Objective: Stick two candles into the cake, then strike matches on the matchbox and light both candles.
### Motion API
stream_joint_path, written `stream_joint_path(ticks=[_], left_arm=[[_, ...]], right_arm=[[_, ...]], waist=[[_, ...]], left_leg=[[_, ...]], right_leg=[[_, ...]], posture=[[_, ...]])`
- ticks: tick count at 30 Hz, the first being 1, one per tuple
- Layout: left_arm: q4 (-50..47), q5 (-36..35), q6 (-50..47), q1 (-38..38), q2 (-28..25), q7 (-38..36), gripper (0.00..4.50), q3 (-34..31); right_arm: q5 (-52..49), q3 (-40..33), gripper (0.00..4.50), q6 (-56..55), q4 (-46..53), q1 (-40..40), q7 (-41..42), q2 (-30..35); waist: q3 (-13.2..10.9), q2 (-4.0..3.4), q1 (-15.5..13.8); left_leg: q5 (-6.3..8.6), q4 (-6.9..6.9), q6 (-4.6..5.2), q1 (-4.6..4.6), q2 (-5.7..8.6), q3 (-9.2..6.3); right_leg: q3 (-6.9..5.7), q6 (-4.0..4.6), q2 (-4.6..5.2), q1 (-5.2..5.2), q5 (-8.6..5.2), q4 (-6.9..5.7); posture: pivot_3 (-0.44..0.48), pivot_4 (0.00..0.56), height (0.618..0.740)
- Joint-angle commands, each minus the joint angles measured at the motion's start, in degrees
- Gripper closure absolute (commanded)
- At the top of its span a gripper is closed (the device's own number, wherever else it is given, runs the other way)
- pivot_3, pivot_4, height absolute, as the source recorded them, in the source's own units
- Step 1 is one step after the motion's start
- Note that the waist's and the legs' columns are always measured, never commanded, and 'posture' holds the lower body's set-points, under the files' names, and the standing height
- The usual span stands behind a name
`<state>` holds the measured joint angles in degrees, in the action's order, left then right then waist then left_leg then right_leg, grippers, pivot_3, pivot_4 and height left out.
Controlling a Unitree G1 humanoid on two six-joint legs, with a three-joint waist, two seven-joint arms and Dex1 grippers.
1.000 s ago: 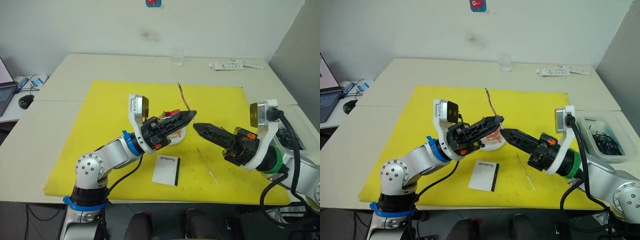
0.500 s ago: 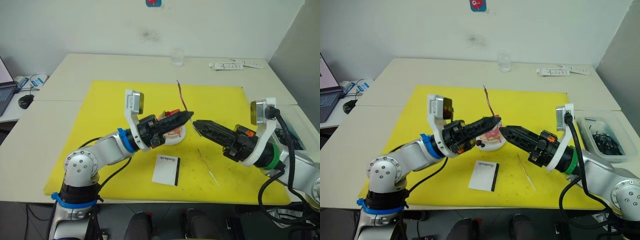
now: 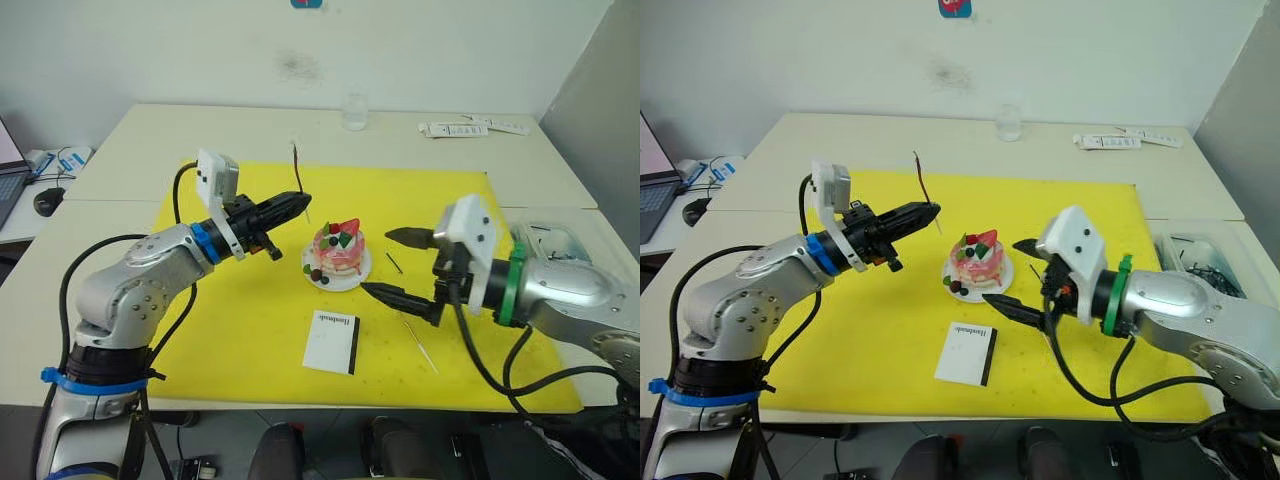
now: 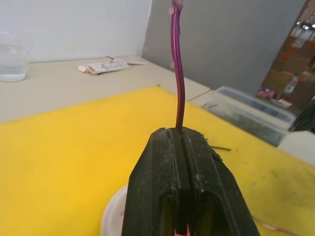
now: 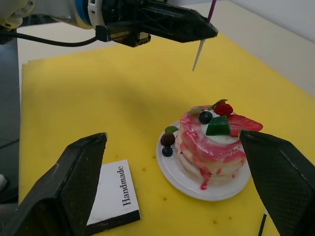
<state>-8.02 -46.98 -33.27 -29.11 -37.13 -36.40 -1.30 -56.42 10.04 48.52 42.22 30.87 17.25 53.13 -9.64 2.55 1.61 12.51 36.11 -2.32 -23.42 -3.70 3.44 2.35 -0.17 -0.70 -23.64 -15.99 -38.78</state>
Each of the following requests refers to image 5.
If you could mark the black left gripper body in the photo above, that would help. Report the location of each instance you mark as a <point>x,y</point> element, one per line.
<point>123,22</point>

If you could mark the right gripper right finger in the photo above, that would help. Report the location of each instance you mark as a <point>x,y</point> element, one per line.
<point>283,184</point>

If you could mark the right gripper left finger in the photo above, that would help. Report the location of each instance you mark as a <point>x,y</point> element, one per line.
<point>61,196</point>

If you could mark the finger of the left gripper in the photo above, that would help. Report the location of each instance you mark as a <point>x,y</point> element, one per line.
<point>187,32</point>
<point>172,13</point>

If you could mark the white Handmade matchbox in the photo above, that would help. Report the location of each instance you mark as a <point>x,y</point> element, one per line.
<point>115,186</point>

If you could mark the pink glazed fruit cake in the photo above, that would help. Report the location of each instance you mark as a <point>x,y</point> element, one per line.
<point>209,152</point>

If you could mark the yellow foam mat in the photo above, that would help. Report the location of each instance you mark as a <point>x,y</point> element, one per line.
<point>98,98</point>

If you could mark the white round plate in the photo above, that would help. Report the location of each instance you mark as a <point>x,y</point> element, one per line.
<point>177,179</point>

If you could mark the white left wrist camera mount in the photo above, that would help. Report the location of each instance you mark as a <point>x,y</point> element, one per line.
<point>92,12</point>

